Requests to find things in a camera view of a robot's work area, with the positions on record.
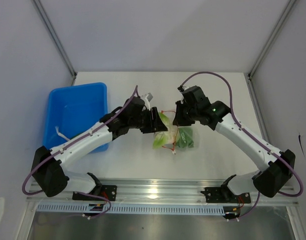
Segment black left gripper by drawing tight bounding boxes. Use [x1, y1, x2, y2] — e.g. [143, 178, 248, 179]
[129, 107, 167, 134]

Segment white cauliflower with leaves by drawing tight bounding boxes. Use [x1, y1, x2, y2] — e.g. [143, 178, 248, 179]
[153, 110, 179, 154]

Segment clear zip top bag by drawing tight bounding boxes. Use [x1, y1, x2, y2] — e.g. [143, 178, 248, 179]
[152, 110, 195, 155]

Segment green lettuce leaf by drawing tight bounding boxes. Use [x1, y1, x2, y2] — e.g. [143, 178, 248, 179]
[176, 127, 194, 149]

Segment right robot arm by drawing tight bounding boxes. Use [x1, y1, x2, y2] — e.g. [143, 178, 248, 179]
[173, 85, 295, 202]

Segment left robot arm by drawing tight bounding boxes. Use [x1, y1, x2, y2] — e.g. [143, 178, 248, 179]
[31, 93, 167, 200]

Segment blue plastic bin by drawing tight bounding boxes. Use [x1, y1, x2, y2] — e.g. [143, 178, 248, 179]
[42, 82, 108, 149]

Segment green onion stalk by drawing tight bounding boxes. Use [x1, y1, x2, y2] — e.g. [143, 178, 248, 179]
[55, 126, 76, 142]

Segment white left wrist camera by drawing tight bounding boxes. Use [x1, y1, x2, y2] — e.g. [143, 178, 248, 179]
[141, 92, 153, 110]

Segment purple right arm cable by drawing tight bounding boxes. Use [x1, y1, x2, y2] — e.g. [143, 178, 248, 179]
[182, 71, 305, 222]

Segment aluminium mounting rail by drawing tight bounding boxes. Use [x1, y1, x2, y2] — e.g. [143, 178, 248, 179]
[26, 178, 299, 207]

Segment right aluminium frame post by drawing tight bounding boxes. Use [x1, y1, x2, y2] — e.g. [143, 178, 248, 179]
[244, 0, 300, 143]

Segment aluminium frame post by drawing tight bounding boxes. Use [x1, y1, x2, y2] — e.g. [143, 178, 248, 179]
[244, 0, 300, 143]
[31, 0, 77, 86]

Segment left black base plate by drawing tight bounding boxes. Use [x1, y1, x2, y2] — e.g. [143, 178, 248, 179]
[72, 185, 117, 202]

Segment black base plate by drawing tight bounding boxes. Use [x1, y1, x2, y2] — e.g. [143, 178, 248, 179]
[72, 185, 117, 202]
[200, 187, 251, 204]

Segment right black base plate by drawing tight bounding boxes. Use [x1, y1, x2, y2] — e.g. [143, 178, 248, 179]
[200, 187, 251, 204]

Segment white slotted cable duct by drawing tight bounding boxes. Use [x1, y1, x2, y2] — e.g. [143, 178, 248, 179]
[37, 203, 225, 216]

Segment left aluminium frame post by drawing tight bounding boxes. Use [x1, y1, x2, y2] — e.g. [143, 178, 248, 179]
[31, 0, 77, 86]

